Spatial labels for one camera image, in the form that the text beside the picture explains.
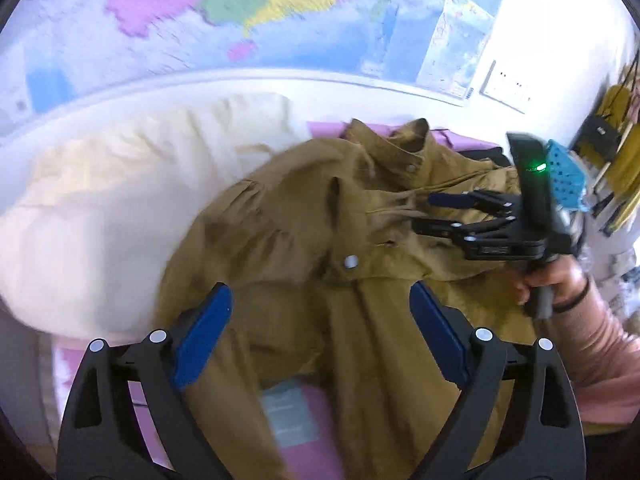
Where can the blue plastic basket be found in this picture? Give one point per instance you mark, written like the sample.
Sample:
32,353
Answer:
565,175

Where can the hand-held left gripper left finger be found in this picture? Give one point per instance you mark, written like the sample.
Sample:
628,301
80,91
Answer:
205,335

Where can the brown jacket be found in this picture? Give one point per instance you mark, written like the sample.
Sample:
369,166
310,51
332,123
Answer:
300,260

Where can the cream cloth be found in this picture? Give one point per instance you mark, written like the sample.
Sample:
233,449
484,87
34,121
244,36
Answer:
100,210

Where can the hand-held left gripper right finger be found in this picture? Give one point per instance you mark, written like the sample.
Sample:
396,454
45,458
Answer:
440,335

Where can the black cloth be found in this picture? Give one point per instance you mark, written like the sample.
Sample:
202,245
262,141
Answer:
482,155

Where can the black handbag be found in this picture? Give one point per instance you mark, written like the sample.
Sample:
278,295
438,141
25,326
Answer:
600,135

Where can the pink flower print blanket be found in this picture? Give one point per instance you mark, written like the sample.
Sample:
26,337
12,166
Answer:
322,460

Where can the yellow bag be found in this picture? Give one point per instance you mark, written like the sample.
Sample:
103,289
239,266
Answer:
625,150

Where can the person's right hand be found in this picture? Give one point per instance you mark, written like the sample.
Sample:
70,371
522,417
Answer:
562,272

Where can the person's right forearm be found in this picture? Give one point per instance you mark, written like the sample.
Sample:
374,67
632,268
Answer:
610,360

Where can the colourful wall map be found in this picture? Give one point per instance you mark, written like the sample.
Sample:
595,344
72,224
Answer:
200,10

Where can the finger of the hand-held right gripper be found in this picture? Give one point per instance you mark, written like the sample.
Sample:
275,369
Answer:
450,199
435,227

